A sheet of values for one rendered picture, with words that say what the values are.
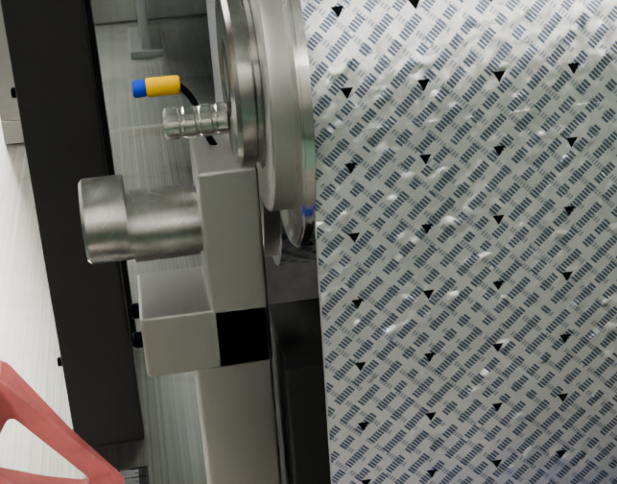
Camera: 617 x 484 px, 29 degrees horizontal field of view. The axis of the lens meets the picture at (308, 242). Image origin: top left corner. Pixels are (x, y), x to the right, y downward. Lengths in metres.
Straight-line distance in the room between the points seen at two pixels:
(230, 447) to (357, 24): 0.25
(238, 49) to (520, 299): 0.15
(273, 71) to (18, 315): 0.69
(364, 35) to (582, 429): 0.21
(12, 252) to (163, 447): 0.40
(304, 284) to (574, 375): 0.41
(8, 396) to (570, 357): 0.24
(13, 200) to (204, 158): 0.83
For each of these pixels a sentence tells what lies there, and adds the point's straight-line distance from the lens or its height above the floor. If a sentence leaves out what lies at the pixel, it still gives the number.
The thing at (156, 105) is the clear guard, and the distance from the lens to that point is 1.53.
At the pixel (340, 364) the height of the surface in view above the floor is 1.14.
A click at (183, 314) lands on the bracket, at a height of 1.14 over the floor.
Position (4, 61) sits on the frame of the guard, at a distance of 1.51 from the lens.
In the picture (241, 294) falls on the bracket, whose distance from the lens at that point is 0.56.
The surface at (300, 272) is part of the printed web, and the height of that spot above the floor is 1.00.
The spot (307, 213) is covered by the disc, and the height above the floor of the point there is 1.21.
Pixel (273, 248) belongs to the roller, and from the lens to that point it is 0.62.
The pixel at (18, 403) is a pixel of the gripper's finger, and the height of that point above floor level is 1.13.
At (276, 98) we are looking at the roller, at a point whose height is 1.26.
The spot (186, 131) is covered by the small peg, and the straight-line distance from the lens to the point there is 0.51.
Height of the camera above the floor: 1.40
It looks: 25 degrees down
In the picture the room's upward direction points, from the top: 4 degrees counter-clockwise
